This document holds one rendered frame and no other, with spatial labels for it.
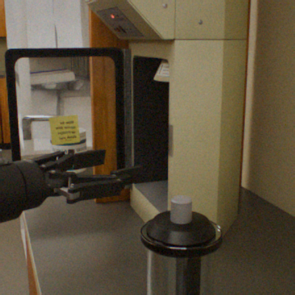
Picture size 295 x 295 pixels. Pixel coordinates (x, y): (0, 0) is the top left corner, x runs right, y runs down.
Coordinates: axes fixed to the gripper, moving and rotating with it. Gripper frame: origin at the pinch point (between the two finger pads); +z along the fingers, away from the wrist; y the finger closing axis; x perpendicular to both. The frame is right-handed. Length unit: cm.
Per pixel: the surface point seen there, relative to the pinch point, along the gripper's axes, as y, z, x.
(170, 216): -21.4, -9.8, -2.2
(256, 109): 11, 74, -3
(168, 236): -24.1, -13.2, -1.5
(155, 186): 17.3, 36.7, 18.0
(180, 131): 0.6, 20.0, -4.5
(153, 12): 7.2, 13.2, -27.5
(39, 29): 132, 76, -11
